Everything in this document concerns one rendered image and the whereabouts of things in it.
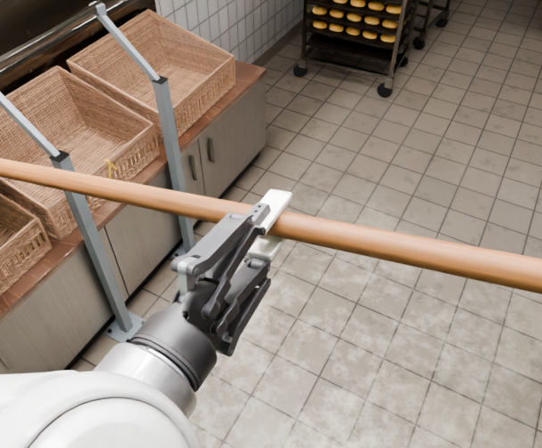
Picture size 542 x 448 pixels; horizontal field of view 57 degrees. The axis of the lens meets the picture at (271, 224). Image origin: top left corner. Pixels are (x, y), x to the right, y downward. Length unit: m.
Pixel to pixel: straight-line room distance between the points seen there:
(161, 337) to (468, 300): 2.11
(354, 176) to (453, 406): 1.35
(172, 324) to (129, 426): 0.24
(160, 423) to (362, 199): 2.58
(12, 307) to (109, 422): 1.58
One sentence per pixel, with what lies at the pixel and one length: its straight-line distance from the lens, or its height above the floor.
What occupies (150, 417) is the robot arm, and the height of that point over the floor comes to 1.69.
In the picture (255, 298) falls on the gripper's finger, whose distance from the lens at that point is 0.55.
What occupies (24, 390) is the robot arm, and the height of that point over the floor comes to 1.68.
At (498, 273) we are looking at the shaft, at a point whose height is 1.54.
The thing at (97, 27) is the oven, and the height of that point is 0.89.
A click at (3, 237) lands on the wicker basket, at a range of 1.97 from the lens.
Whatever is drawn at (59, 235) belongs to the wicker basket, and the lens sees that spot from 1.86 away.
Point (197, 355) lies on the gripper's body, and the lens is 0.45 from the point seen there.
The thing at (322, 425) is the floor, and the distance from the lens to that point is 2.04.
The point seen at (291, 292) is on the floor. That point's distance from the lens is 2.32.
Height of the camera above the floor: 1.89
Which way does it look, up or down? 47 degrees down
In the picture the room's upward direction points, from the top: straight up
